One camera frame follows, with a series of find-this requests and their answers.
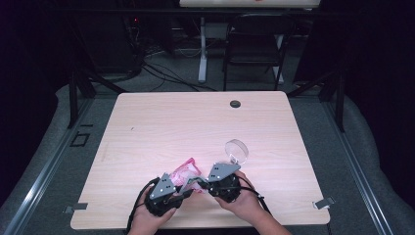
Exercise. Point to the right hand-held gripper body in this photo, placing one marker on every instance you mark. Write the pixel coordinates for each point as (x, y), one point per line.
(225, 189)

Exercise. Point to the black folding chair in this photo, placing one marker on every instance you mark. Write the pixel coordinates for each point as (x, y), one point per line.
(257, 24)

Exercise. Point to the person's right hand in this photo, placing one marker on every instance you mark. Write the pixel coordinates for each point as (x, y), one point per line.
(243, 205)

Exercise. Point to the grey tape strip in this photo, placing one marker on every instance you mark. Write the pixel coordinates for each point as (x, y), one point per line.
(323, 203)
(76, 207)

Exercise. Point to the red and white snack bag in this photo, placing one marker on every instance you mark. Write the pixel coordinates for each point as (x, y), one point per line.
(186, 171)

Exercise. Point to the white desk leg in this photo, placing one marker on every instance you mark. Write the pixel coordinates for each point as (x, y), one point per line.
(279, 70)
(203, 58)

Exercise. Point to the pale desk top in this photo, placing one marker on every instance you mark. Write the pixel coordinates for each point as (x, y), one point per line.
(248, 3)

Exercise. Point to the dark equipment with red light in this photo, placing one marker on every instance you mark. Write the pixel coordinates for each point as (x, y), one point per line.
(135, 20)

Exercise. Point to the person's left hand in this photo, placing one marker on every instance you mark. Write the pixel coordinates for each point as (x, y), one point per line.
(147, 222)

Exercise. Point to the black metal stand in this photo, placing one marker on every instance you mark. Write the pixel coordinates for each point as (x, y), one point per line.
(340, 104)
(73, 98)

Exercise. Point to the round dark table grommet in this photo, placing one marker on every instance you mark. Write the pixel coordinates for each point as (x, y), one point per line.
(235, 104)

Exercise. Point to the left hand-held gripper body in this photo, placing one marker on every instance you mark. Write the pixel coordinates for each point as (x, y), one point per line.
(163, 199)

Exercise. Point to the clear glass cup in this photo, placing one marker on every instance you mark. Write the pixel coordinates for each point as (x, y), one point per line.
(237, 150)

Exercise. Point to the aluminium floor rail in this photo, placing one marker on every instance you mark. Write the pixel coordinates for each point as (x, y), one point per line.
(355, 156)
(49, 163)

